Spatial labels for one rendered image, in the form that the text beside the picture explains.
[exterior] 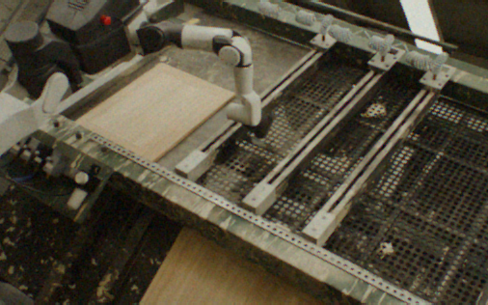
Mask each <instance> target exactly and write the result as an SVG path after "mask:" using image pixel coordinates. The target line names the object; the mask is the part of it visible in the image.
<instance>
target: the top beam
mask: <svg viewBox="0 0 488 305"><path fill-rule="evenodd" d="M184 3H187V4H190V5H192V6H195V7H198V8H201V9H203V10H206V11H209V12H212V13H215V14H218V15H221V16H224V17H226V18H229V19H232V20H235V21H237V22H240V23H243V24H246V25H248V26H251V27H254V28H257V29H259V30H261V31H264V32H267V33H270V34H272V35H275V36H279V37H282V38H284V39H287V40H290V41H293V42H297V43H300V44H302V45H304V46H307V47H310V48H313V49H314V44H312V43H310V41H311V40H313V39H314V38H315V37H316V36H317V35H319V30H320V26H321V24H322V23H320V22H317V21H316V22H315V25H313V27H311V26H305V25H303V24H300V23H298V22H297V21H296V20H295V17H296V14H293V13H290V12H287V11H282V14H281V15H280V16H279V17H270V16H267V15H265V14H262V13H261V12H260V11H259V10H258V5H259V4H260V3H259V2H258V1H255V0H184ZM368 42H369V39H366V38H363V37H360V36H357V35H354V36H352V40H351V41H350V42H342V41H340V42H339V41H336V42H335V43H334V44H333V45H332V54H331V55H332V56H335V57H338V58H340V59H342V60H345V61H348V62H350V63H353V64H356V65H359V66H362V67H364V68H367V69H372V67H373V66H372V65H369V64H368V62H369V61H370V60H371V59H372V58H373V57H374V56H375V55H376V54H377V53H378V52H379V51H376V50H373V49H371V47H369V46H368ZM407 54H408V52H405V53H404V54H403V55H402V56H401V57H400V58H399V59H398V60H397V61H396V62H395V63H394V64H393V65H392V67H391V68H390V75H389V76H390V77H393V78H395V79H398V80H401V81H404V82H407V83H409V84H412V85H415V86H418V87H420V88H423V87H424V84H422V83H420V80H421V79H422V78H423V77H424V76H425V74H426V73H427V72H428V71H429V70H430V69H431V68H429V69H417V68H414V66H411V65H410V64H408V62H406V57H407ZM440 95H441V96H444V97H449V98H452V99H454V100H457V101H460V102H463V103H465V104H468V105H471V106H473V107H475V108H478V109H481V110H484V111H486V112H488V79H485V78H482V77H479V76H476V75H473V74H470V73H467V72H464V71H462V70H459V69H457V70H456V71H455V72H454V74H453V75H452V76H451V77H450V79H449V80H448V81H447V83H446V84H445V85H444V86H443V87H442V89H441V92H440Z"/></svg>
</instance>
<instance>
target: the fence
mask: <svg viewBox="0 0 488 305"><path fill-rule="evenodd" d="M192 19H195V20H197V19H196V18H193V17H192V18H191V19H189V20H188V21H186V22H185V23H183V25H192V26H201V23H200V21H199V20H197V21H196V22H194V23H193V24H188V23H187V22H189V21H190V20H192ZM169 47H171V45H169V46H167V47H164V48H163V49H162V50H160V51H158V52H154V53H151V54H148V55H147V56H145V57H143V56H141V55H139V54H137V55H136V56H135V57H134V58H133V59H132V60H131V61H130V62H126V63H121V64H120V65H118V66H117V67H115V68H114V69H112V70H110V71H108V72H107V73H105V74H104V75H102V76H101V77H99V78H98V79H97V80H95V81H94V82H92V83H91V84H89V85H88V86H86V87H85V88H83V89H81V90H80V91H78V92H77V93H75V94H74V95H72V96H71V97H69V98H67V99H65V100H64V101H62V102H61V103H59V104H58V105H57V107H56V108H55V110H54V111H55V112H57V113H58V114H60V115H62V116H64V117H66V116H67V115H69V114H70V113H72V112H73V111H75V110H76V109H78V108H79V107H81V106H82V105H84V104H85V103H87V102H88V101H90V100H91V99H93V98H94V97H96V96H98V95H99V94H101V93H102V92H104V91H105V90H107V89H108V88H110V87H111V86H113V85H114V84H116V83H117V82H119V81H120V80H122V79H123V78H125V77H126V76H128V75H129V74H130V73H131V72H133V71H134V70H136V69H138V68H139V67H141V66H142V65H144V64H145V63H147V62H148V61H150V60H151V59H153V58H154V57H156V56H157V55H159V54H160V53H162V52H163V51H165V50H166V49H168V48H169Z"/></svg>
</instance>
